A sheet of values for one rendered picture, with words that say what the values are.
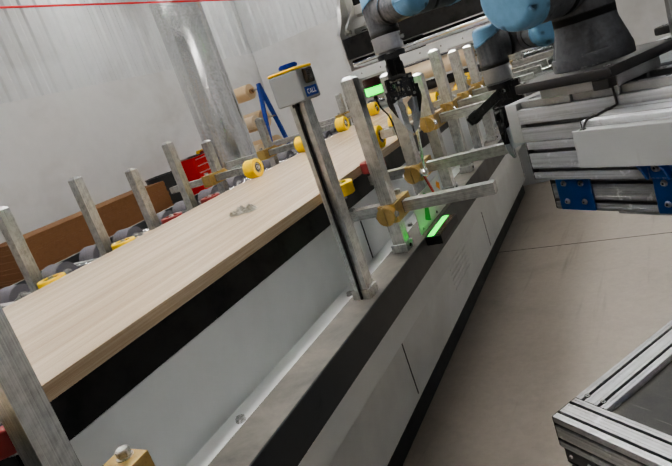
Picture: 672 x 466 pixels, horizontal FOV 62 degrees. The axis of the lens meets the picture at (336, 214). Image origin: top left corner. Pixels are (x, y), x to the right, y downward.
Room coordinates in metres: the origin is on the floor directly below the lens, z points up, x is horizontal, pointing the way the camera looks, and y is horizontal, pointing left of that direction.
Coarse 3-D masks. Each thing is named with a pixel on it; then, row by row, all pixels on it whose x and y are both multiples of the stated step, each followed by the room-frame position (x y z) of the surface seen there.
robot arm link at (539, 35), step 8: (544, 24) 1.32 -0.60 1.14; (520, 32) 1.43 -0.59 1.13; (528, 32) 1.36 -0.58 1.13; (536, 32) 1.32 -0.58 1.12; (544, 32) 1.32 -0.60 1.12; (552, 32) 1.32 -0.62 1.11; (528, 40) 1.38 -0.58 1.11; (536, 40) 1.33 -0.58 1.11; (544, 40) 1.32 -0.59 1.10; (552, 40) 1.32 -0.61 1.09
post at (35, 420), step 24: (0, 312) 0.55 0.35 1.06; (0, 336) 0.54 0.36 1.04; (0, 360) 0.53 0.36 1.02; (24, 360) 0.55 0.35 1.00; (0, 384) 0.53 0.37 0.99; (24, 384) 0.54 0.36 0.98; (0, 408) 0.54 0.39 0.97; (24, 408) 0.53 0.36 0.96; (48, 408) 0.55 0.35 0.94; (24, 432) 0.53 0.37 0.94; (48, 432) 0.54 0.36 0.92; (24, 456) 0.54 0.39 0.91; (48, 456) 0.53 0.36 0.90; (72, 456) 0.55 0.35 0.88
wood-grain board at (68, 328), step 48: (336, 144) 2.61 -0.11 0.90; (240, 192) 2.08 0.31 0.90; (288, 192) 1.70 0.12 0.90; (144, 240) 1.73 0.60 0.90; (192, 240) 1.45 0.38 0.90; (240, 240) 1.25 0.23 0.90; (48, 288) 1.48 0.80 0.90; (96, 288) 1.27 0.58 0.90; (144, 288) 1.11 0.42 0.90; (192, 288) 1.03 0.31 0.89; (48, 336) 1.00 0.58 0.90; (96, 336) 0.89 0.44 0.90; (48, 384) 0.76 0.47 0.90
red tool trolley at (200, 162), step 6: (192, 156) 9.84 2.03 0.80; (198, 156) 9.75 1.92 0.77; (204, 156) 9.88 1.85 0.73; (186, 162) 9.68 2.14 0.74; (192, 162) 9.62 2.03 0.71; (198, 162) 9.70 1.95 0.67; (204, 162) 9.84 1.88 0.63; (186, 168) 9.70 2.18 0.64; (192, 168) 9.64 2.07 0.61; (198, 168) 9.65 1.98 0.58; (204, 168) 9.78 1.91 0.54; (186, 174) 9.73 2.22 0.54; (192, 174) 9.67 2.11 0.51; (198, 174) 9.61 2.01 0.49; (192, 180) 9.69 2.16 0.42; (198, 192) 9.68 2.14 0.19
